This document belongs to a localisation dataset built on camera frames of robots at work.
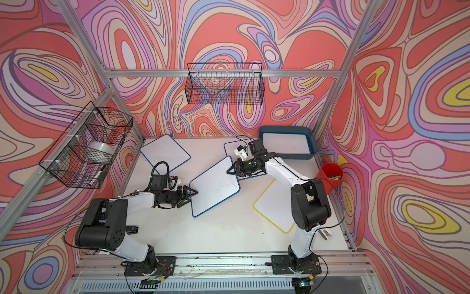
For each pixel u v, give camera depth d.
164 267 0.72
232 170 0.84
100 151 0.69
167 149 1.15
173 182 0.83
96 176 0.72
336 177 0.86
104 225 0.45
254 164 0.68
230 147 1.15
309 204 0.48
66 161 0.66
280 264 0.73
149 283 0.72
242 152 0.82
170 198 0.79
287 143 1.17
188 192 0.85
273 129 1.18
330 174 0.86
